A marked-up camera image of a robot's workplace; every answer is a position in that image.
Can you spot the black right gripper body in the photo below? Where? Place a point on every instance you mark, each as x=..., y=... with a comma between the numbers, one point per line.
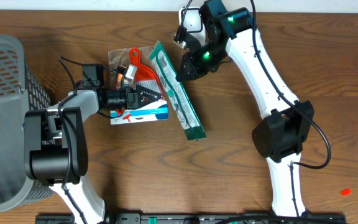
x=187, y=66

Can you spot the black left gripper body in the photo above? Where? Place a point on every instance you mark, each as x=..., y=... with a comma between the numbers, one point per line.
x=130, y=98

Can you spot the red packaged item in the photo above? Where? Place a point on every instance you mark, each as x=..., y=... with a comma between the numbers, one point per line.
x=144, y=77

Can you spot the green packaged item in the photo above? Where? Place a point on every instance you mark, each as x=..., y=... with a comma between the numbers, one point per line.
x=176, y=93

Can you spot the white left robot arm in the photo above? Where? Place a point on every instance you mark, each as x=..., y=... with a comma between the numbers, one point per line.
x=55, y=147

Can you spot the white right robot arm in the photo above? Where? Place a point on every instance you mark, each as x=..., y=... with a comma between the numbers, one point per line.
x=211, y=33

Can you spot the white barcode scanner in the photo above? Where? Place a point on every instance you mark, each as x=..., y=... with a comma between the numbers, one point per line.
x=190, y=18

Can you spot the grey plastic basket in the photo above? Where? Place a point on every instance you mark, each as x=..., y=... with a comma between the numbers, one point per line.
x=20, y=92

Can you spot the small red floor marker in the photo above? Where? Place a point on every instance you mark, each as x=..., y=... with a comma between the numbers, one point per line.
x=346, y=192

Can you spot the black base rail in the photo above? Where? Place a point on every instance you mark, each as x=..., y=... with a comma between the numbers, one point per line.
x=257, y=216

